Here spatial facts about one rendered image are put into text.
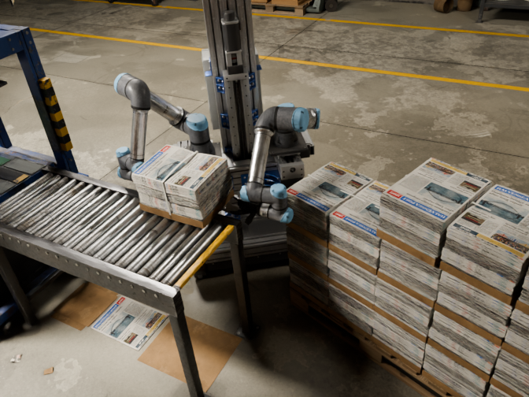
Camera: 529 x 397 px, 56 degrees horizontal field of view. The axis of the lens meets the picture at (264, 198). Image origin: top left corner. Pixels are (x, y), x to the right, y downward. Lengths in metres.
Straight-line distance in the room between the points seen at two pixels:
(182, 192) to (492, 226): 1.29
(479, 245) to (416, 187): 0.37
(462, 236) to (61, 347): 2.26
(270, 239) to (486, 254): 1.55
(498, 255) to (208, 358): 1.63
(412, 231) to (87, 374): 1.88
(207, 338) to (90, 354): 0.66
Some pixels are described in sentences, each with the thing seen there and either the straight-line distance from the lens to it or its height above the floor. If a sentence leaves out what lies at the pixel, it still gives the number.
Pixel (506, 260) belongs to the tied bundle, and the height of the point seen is 1.03.
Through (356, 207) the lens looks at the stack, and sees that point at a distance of 2.40.
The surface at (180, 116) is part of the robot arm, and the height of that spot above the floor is 1.04.
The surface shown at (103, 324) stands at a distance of 3.19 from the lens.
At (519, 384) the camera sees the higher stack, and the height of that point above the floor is 0.46.
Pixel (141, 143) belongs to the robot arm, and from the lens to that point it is 2.64.
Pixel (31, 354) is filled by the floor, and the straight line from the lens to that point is 3.24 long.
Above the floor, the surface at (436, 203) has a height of 1.07.
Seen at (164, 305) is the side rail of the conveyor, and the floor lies 0.73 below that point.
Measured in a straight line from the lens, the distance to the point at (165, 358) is 2.92.
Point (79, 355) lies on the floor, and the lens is 3.11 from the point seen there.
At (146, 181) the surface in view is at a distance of 2.40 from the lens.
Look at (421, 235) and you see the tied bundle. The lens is 2.08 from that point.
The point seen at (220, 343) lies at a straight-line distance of 2.91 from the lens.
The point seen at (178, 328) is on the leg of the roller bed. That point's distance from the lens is 2.23.
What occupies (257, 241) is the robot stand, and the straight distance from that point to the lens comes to 3.14.
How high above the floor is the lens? 2.27
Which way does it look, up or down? 36 degrees down
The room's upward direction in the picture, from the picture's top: 5 degrees counter-clockwise
